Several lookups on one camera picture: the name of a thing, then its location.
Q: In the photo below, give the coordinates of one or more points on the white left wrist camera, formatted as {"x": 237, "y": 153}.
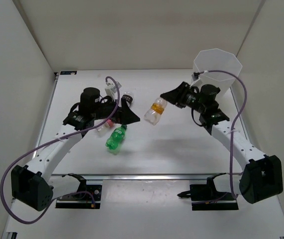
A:
{"x": 111, "y": 90}

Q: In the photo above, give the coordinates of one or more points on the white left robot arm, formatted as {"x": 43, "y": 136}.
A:
{"x": 32, "y": 184}

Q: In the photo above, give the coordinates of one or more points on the white octagonal plastic bin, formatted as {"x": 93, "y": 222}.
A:
{"x": 221, "y": 65}

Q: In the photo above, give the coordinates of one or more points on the red label clear bottle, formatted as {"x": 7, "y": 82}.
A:
{"x": 104, "y": 128}

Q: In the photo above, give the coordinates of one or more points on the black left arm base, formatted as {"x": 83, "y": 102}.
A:
{"x": 87, "y": 196}

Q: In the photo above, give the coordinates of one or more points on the dark label sticker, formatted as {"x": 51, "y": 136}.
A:
{"x": 68, "y": 72}

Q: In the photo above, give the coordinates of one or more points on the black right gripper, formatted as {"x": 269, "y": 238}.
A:
{"x": 178, "y": 96}

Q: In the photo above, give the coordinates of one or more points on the black label clear bottle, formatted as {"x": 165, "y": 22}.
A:
{"x": 128, "y": 97}

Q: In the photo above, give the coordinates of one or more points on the green plastic bottle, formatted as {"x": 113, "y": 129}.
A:
{"x": 114, "y": 142}

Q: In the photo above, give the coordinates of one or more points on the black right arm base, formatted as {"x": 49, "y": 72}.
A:
{"x": 205, "y": 197}

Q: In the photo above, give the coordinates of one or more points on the yellow cap clear bottle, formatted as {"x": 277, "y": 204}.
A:
{"x": 154, "y": 113}

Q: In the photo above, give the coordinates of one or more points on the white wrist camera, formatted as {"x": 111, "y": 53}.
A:
{"x": 111, "y": 90}
{"x": 199, "y": 79}

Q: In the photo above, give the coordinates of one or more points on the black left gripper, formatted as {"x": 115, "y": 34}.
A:
{"x": 124, "y": 115}

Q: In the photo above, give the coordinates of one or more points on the silver aluminium front rail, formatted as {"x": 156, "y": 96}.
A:
{"x": 145, "y": 177}

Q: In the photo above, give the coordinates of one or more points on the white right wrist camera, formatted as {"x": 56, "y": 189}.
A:
{"x": 199, "y": 79}

